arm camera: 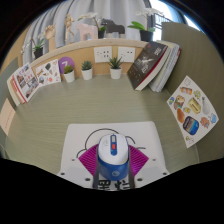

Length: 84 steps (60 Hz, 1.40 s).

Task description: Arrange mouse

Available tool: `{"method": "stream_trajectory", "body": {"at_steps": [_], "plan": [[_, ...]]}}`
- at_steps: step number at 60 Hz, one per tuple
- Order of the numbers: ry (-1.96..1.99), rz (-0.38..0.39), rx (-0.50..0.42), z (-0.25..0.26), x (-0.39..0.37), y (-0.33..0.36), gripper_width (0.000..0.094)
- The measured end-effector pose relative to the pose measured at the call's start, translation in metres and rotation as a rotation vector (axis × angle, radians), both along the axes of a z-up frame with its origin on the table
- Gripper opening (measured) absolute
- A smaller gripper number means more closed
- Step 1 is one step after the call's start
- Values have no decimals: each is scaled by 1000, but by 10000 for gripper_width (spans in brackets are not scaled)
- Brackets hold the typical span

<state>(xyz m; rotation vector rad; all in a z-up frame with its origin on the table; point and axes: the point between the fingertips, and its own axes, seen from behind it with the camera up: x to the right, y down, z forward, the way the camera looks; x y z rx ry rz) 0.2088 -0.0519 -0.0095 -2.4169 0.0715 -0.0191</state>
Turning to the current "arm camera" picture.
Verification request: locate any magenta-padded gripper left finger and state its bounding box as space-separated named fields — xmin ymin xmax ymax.
xmin=57 ymin=144 xmax=101 ymax=190

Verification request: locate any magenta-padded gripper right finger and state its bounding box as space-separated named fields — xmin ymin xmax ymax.
xmin=126 ymin=144 xmax=170 ymax=190

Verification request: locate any blue and white computer mouse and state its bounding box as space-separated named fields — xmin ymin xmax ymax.
xmin=96 ymin=133 xmax=130 ymax=182

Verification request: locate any white mouse pad with drawing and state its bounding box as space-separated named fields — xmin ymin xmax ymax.
xmin=59 ymin=120 xmax=168 ymax=191

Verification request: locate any colourful food sticker sheet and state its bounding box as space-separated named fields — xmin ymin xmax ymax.
xmin=166 ymin=75 xmax=220 ymax=149

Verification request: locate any small succulent in white pot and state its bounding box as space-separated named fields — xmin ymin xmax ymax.
xmin=108 ymin=56 xmax=124 ymax=80
xmin=63 ymin=64 xmax=76 ymax=84
xmin=80 ymin=60 xmax=94 ymax=81

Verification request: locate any red-spined book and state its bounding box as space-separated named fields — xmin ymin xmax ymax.
xmin=10 ymin=73 xmax=28 ymax=105

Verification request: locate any magazine with photo cover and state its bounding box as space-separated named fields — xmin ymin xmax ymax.
xmin=12 ymin=61 xmax=40 ymax=104

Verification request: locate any white sticker sheet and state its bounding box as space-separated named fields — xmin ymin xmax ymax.
xmin=34 ymin=58 xmax=62 ymax=87

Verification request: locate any black book with white graphic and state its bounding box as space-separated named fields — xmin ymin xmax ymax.
xmin=126 ymin=40 xmax=169 ymax=92

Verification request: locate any white books stack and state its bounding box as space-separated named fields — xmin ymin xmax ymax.
xmin=148 ymin=40 xmax=182 ymax=93

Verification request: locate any purple round number sign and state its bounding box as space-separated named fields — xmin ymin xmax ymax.
xmin=58 ymin=56 xmax=75 ymax=74

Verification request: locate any green desk partition panel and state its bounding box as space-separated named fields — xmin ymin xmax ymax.
xmin=161 ymin=21 xmax=224 ymax=164
xmin=0 ymin=56 xmax=19 ymax=158

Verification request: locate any white orchid in black pot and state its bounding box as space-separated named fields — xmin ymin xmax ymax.
xmin=20 ymin=33 xmax=46 ymax=60

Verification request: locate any large white orchid, black pot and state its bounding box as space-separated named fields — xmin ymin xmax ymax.
xmin=127 ymin=7 xmax=164 ymax=43

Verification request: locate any pink wooden horse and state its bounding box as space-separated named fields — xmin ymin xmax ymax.
xmin=76 ymin=22 xmax=99 ymax=42

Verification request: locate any wooden hand model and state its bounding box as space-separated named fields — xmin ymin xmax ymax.
xmin=43 ymin=23 xmax=57 ymax=52

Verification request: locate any wooden mannequin figure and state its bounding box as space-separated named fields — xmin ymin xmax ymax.
xmin=63 ymin=12 xmax=76 ymax=44

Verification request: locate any black wooden horse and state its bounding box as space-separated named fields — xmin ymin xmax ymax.
xmin=100 ymin=18 xmax=126 ymax=38

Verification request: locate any white orchid plant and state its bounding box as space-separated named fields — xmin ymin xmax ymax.
xmin=78 ymin=11 xmax=107 ymax=39

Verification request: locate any grey curtain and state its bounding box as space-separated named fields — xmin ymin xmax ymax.
xmin=21 ymin=0 xmax=151 ymax=66

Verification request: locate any white wall socket plate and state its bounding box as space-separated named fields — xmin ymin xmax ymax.
xmin=117 ymin=46 xmax=136 ymax=63
xmin=93 ymin=46 xmax=113 ymax=64

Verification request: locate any window with dark frame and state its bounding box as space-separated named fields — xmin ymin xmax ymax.
xmin=148 ymin=0 xmax=201 ymax=33

